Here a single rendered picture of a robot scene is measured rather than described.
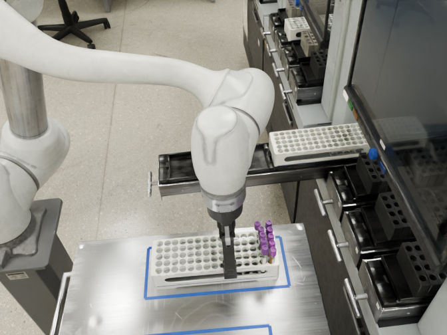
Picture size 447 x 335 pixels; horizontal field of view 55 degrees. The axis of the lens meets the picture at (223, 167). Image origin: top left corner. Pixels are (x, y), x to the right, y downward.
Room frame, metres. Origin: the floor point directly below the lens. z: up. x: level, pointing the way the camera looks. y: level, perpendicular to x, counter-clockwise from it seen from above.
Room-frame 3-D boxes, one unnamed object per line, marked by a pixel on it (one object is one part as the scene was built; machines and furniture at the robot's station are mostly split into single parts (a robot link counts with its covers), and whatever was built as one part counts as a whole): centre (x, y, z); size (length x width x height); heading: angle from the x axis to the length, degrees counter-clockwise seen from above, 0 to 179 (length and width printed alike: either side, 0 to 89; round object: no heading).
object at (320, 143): (0.94, -0.30, 0.83); 0.30 x 0.10 x 0.06; 93
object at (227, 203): (0.56, 0.00, 1.11); 0.09 x 0.09 x 0.06
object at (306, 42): (1.50, -0.37, 0.85); 0.12 x 0.02 x 0.06; 4
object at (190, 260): (0.56, 0.04, 0.85); 0.30 x 0.10 x 0.06; 91
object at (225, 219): (0.56, 0.00, 1.03); 0.08 x 0.07 x 0.09; 0
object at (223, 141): (0.57, 0.00, 1.21); 0.13 x 0.11 x 0.16; 157
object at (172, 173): (0.94, -0.12, 0.78); 0.73 x 0.14 x 0.09; 93
